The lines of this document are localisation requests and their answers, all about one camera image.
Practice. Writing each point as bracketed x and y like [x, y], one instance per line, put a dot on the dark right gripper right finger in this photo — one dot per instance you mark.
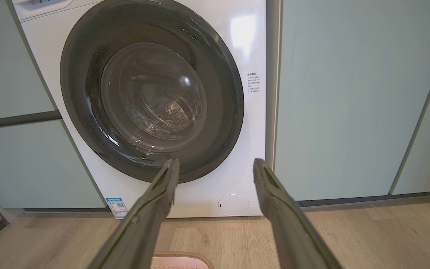
[293, 235]

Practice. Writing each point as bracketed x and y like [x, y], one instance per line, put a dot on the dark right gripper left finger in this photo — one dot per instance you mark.
[140, 231]

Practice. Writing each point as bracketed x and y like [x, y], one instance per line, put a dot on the white laundry basket brown rim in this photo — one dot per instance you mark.
[179, 262]

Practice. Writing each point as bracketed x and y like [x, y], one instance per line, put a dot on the blue energy label sticker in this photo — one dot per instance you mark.
[117, 207]

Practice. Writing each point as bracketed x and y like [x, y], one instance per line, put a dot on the round white filter cover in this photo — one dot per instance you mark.
[233, 204]

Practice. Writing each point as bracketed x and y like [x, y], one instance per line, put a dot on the pale green large cabinet door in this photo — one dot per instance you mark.
[28, 168]

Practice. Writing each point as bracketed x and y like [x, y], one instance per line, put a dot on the pale green wide cabinet door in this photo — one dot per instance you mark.
[342, 97]

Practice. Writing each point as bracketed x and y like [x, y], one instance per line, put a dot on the round black washing machine door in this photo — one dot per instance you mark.
[80, 74]

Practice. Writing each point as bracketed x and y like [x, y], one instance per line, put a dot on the white front-load washing machine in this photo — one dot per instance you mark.
[237, 45]

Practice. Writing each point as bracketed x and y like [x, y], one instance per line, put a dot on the pale green short cabinet door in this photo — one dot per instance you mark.
[2, 59]

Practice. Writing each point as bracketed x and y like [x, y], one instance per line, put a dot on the white detergent drawer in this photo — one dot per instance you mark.
[43, 4]

